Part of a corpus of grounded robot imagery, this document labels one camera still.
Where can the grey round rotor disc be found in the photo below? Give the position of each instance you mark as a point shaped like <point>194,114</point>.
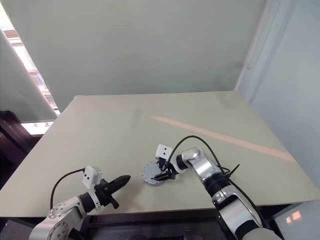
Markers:
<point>150,171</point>

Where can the black table frame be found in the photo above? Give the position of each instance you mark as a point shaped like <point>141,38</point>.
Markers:
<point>150,225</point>

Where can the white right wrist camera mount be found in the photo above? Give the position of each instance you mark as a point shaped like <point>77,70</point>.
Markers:
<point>163,150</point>

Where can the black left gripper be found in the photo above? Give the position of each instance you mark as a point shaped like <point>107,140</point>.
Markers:
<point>103,195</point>

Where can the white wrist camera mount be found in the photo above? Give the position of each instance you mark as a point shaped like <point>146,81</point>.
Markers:
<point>163,150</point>
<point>91,176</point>

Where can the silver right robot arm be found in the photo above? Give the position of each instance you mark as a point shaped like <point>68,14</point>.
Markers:
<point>202,167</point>

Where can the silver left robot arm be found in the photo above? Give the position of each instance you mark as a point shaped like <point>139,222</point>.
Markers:
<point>60,220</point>

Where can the grey box with red display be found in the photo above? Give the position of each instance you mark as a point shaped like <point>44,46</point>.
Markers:
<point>300,225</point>

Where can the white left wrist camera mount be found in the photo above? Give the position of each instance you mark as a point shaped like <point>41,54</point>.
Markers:
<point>91,176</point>

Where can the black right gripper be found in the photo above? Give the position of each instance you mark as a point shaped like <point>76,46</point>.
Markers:
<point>168,170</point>

